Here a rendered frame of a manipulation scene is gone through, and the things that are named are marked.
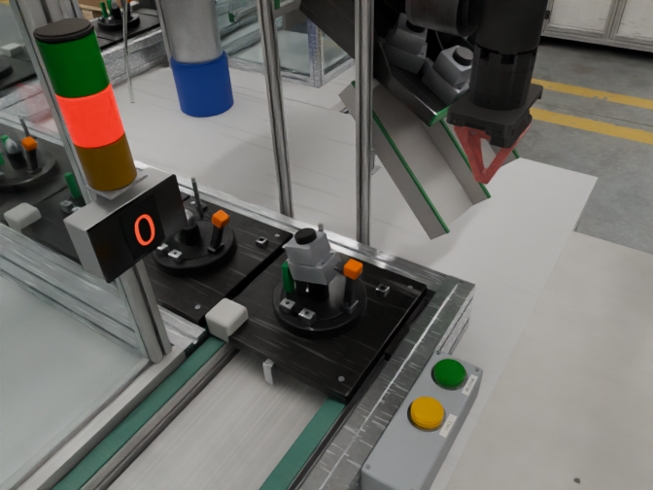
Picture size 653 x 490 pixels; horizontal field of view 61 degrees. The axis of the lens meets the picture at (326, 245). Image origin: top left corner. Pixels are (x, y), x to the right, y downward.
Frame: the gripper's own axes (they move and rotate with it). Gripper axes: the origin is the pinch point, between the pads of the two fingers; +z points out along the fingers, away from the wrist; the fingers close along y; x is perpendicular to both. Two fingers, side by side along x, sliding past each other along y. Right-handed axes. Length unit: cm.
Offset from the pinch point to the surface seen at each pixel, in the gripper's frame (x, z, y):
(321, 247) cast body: -18.9, 15.1, 4.8
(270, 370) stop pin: -18.8, 27.4, 18.1
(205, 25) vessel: -93, 14, -53
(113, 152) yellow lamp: -29.2, -6.7, 24.6
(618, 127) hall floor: -7, 123, -278
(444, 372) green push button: 1.6, 25.8, 7.2
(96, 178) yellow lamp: -30.6, -4.1, 26.3
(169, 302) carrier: -39, 27, 17
